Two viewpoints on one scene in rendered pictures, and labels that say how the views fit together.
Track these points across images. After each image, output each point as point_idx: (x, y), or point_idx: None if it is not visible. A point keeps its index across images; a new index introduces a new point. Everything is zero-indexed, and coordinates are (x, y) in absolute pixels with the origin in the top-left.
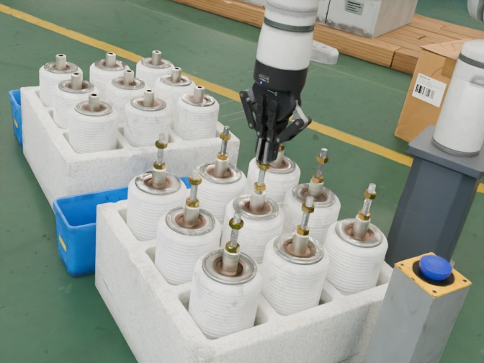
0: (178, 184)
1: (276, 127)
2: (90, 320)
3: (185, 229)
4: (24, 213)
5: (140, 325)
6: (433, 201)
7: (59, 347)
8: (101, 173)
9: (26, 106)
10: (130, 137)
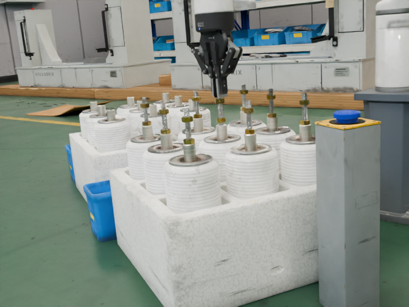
0: None
1: (220, 63)
2: (110, 262)
3: (161, 150)
4: (71, 214)
5: (140, 242)
6: (388, 135)
7: (83, 278)
8: (120, 165)
9: (72, 144)
10: None
